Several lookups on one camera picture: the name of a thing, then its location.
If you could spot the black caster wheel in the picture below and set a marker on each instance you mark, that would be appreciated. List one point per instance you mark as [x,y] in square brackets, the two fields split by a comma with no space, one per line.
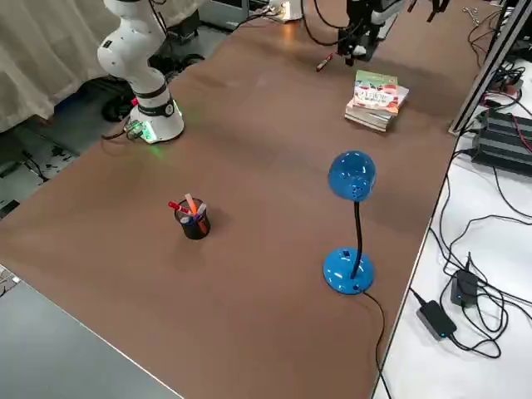
[114,110]
[189,59]

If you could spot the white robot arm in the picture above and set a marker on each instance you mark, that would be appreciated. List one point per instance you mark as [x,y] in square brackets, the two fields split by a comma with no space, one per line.
[129,54]

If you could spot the beige curtain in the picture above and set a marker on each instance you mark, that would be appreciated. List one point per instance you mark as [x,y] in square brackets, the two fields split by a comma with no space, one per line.
[41,62]

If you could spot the colourful picture book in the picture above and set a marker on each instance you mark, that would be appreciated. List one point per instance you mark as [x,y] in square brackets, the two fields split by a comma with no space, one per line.
[378,93]

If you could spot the upright black power adapter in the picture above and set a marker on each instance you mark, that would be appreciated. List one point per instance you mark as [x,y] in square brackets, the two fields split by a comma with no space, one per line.
[464,287]

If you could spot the red white marker pen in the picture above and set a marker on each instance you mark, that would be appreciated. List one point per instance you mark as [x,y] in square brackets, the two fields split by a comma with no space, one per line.
[324,62]

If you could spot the black pen cup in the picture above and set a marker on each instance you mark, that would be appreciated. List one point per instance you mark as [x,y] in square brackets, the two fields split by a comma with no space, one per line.
[197,228]

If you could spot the usb hub with plugs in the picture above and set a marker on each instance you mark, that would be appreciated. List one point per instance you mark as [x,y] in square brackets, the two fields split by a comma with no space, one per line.
[509,85]

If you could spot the blue desk lamp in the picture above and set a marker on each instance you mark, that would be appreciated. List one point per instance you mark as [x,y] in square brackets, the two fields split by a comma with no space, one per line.
[353,174]

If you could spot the black ribbed power supply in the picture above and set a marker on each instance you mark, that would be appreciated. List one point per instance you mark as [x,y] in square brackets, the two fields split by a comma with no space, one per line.
[505,141]

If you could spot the metal scissor tongs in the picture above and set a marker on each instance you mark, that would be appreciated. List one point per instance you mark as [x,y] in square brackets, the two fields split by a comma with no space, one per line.
[469,11]

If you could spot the aluminium frame post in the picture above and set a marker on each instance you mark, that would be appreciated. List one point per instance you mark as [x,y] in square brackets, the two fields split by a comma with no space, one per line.
[486,70]

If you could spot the orange highlighter pen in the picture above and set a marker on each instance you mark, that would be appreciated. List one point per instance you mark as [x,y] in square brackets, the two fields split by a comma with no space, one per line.
[193,203]

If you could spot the flat black power brick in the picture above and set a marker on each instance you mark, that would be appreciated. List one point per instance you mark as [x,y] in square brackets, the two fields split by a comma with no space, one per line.
[436,320]

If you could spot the grey closed laptop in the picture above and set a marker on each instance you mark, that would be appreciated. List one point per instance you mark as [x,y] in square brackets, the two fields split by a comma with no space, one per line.
[386,27]

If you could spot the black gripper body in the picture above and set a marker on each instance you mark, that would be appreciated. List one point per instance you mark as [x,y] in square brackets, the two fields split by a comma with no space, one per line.
[358,14]

